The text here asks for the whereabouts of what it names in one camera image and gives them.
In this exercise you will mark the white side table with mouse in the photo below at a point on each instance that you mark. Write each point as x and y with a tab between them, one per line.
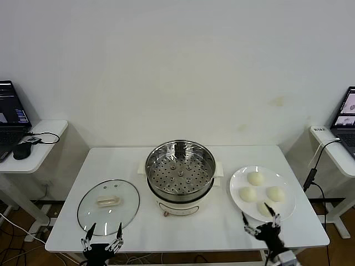
47	130

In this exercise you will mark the white main table frame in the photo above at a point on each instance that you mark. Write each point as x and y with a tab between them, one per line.
222	263

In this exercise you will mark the black computer mouse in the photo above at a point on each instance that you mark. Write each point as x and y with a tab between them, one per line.
22	151

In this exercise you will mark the cream electric cooker pot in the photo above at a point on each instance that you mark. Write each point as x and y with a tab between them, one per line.
180	206

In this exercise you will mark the white side table with label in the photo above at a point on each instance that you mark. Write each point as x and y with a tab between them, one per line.
332	155

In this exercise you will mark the stainless steel steamer basket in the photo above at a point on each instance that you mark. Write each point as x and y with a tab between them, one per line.
205	177

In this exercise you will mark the white wall socket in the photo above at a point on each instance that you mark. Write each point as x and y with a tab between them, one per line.
45	183

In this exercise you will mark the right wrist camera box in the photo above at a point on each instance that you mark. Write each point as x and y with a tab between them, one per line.
287	259

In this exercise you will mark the white printed label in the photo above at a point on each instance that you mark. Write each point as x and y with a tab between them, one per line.
319	129

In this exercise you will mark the white round plate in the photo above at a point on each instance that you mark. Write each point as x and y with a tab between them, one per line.
287	205

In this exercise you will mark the grey laptop with camera views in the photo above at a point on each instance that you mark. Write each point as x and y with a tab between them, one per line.
346	135

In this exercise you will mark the white steamed baozi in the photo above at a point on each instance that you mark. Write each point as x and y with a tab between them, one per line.
255	178
248	194
263	210
275	194

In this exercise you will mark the black laptop with dark screen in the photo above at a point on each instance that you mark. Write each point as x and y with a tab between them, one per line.
11	105

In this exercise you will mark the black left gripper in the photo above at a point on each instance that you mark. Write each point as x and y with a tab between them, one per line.
98	252

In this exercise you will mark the white floor power strip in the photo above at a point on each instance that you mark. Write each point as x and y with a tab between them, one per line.
33	237

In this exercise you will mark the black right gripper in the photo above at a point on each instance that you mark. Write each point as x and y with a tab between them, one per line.
269	235

